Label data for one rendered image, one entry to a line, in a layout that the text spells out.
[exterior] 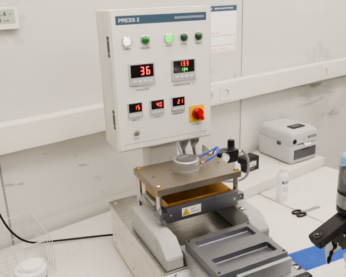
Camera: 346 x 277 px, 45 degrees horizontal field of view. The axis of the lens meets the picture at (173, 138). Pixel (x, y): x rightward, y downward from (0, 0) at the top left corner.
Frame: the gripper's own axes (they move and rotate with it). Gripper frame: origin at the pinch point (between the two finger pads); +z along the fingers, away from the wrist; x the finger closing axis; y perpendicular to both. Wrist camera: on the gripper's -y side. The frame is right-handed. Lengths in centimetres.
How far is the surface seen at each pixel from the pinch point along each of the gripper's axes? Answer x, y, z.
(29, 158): 74, -77, -22
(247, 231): 8.5, -25.0, -14.4
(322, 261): 14.3, 7.9, 8.7
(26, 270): 29, -83, -6
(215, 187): 22.6, -27.7, -22.2
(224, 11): 100, 17, -69
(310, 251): 20.7, 8.3, 8.7
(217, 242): 7.5, -34.8, -14.3
